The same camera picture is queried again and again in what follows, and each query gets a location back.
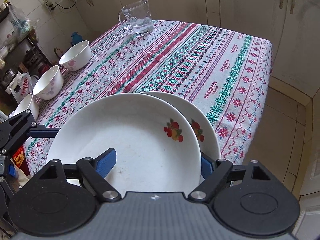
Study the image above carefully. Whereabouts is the blue thermos jug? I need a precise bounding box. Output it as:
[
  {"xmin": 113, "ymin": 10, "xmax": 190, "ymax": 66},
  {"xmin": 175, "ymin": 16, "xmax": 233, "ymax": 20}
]
[{"xmin": 71, "ymin": 31, "xmax": 83, "ymax": 46}]

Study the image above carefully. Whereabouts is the white plastic bag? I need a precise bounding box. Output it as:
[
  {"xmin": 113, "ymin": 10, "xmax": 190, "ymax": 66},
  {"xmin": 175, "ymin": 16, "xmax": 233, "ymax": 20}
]
[{"xmin": 9, "ymin": 73, "xmax": 34, "ymax": 103}]

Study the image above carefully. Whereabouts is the glass mug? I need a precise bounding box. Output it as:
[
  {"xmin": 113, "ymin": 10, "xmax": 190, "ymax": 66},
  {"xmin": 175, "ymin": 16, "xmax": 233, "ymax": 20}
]
[{"xmin": 118, "ymin": 0, "xmax": 153, "ymax": 36}]

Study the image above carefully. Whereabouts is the white bowl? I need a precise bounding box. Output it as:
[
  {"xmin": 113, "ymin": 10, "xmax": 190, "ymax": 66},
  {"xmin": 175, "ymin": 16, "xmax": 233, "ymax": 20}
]
[
  {"xmin": 14, "ymin": 93, "xmax": 39, "ymax": 121},
  {"xmin": 59, "ymin": 40, "xmax": 92, "ymax": 72},
  {"xmin": 33, "ymin": 65, "xmax": 63, "ymax": 100}
]

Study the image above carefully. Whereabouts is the large fruit plate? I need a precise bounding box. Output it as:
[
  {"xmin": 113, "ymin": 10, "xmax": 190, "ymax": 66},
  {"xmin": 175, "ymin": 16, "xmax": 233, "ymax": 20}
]
[{"xmin": 139, "ymin": 91, "xmax": 221, "ymax": 183}]

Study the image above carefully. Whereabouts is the red cardboard box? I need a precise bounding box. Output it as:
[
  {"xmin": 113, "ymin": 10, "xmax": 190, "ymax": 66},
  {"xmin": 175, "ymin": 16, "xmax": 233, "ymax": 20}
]
[{"xmin": 12, "ymin": 146, "xmax": 30, "ymax": 176}]

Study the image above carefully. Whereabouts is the patterned tablecloth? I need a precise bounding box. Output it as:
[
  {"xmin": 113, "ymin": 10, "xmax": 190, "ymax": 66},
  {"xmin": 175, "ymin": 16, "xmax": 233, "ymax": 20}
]
[{"xmin": 37, "ymin": 20, "xmax": 272, "ymax": 165}]

